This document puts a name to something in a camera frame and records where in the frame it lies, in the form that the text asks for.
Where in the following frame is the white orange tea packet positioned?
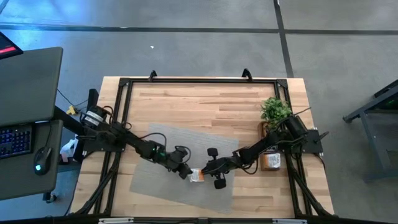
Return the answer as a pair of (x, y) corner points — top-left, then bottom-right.
(188, 167), (205, 184)
(261, 151), (282, 171)

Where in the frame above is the green potted plant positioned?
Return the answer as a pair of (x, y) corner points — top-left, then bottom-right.
(260, 96), (293, 128)

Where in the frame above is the wooden compartment tea box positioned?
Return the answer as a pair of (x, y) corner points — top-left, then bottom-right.
(257, 121), (284, 172)

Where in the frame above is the grey woven placemat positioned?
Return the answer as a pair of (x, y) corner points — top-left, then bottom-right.
(129, 123), (240, 215)

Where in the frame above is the white metal bracket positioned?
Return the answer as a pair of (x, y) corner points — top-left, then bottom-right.
(98, 217), (134, 224)
(272, 218), (308, 224)

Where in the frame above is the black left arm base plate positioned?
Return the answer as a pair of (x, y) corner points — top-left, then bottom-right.
(81, 133), (127, 153)

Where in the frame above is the black metal table frame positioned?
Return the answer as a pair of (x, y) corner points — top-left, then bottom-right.
(70, 77), (335, 224)

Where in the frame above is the black floor cable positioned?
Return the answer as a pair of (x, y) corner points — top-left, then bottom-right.
(57, 89), (90, 108)

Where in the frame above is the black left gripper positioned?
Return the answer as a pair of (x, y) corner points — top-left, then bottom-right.
(167, 146), (193, 180)

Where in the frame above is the grey keyboard desk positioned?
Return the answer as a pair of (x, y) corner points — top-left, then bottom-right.
(0, 119), (64, 202)

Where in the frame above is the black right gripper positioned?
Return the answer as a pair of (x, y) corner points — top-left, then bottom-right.
(201, 147), (239, 190)

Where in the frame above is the dark computer monitor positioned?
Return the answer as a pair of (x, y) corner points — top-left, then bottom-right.
(0, 30), (24, 60)

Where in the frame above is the dark metal side table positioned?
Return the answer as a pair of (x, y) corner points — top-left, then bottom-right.
(343, 79), (398, 183)

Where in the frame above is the black computer mouse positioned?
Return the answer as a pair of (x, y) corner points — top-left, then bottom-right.
(33, 146), (53, 177)

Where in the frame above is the black upright post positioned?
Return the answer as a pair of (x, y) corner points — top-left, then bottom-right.
(88, 88), (100, 110)

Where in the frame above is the backlit black keyboard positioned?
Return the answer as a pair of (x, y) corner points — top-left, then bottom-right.
(0, 124), (34, 159)

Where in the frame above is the white plastic object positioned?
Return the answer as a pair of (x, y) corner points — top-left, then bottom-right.
(59, 139), (78, 164)

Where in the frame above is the black desk leg bar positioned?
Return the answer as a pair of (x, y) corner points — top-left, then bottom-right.
(53, 105), (88, 136)

